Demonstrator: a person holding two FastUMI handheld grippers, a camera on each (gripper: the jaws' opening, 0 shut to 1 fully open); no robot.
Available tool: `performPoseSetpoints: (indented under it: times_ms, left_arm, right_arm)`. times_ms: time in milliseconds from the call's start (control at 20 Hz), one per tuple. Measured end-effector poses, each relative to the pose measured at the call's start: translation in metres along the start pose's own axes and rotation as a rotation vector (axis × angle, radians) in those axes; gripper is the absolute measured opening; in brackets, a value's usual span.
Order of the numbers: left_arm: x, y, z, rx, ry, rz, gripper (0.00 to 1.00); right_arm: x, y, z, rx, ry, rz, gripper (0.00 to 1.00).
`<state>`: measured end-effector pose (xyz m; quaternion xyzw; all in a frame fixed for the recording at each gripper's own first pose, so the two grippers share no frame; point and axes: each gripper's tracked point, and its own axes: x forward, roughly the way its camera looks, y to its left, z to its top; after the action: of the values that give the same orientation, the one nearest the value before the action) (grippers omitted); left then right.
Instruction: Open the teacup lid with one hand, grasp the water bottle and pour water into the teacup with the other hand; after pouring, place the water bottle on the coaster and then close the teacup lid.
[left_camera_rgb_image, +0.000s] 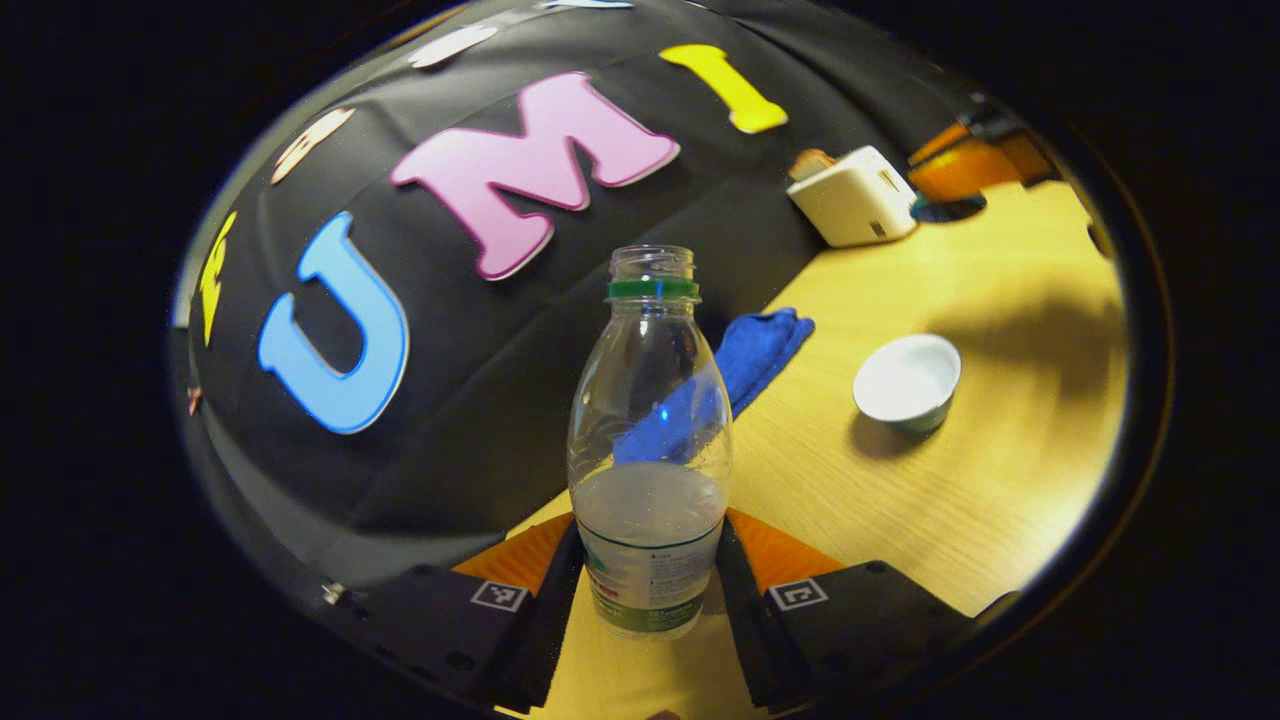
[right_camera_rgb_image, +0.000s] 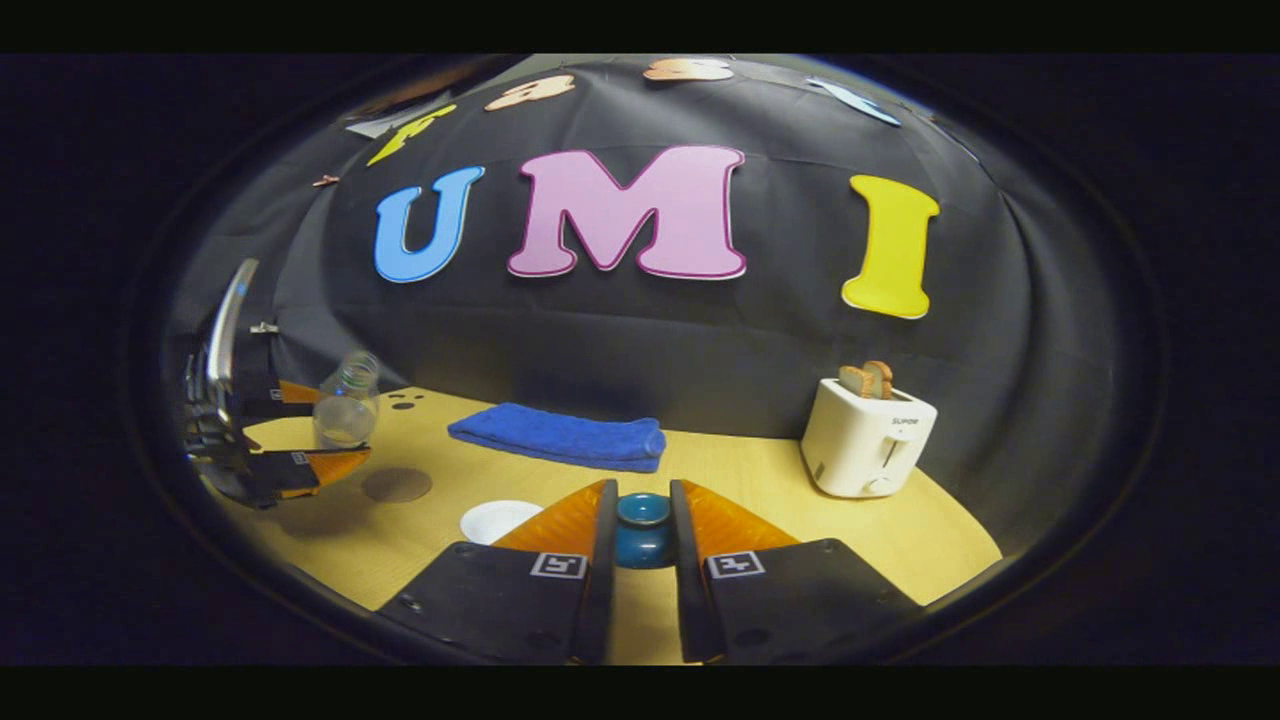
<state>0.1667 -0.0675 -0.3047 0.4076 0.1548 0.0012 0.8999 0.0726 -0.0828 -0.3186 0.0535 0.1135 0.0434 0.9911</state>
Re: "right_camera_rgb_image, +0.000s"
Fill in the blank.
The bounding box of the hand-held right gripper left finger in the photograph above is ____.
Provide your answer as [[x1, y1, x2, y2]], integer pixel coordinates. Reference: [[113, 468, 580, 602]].
[[378, 478, 619, 666]]

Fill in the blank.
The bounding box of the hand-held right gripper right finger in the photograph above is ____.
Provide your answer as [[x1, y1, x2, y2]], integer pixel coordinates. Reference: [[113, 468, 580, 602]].
[[670, 478, 926, 666]]

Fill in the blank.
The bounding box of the dark teal teacup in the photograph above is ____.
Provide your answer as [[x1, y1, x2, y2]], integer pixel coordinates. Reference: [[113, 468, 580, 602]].
[[614, 518, 677, 571]]

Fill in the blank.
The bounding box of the clear plastic water bottle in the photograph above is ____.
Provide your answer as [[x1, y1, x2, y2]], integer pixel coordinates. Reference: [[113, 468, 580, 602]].
[[312, 352, 381, 451]]

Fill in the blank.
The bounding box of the dark teal teacup lid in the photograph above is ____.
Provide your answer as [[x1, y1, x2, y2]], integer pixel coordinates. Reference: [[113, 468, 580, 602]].
[[617, 492, 673, 529]]

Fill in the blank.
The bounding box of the round brown coaster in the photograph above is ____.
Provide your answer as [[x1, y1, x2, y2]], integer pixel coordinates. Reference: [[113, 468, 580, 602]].
[[361, 467, 434, 504]]

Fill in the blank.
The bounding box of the blue folded towel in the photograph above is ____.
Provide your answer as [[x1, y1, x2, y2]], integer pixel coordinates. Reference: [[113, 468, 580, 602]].
[[447, 402, 668, 474]]

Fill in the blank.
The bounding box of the white toaster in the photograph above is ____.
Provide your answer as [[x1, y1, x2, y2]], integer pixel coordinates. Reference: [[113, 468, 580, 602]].
[[800, 378, 939, 499]]

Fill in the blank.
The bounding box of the black backdrop cloth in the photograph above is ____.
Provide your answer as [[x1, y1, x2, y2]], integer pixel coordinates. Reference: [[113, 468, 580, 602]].
[[165, 55, 1101, 541]]

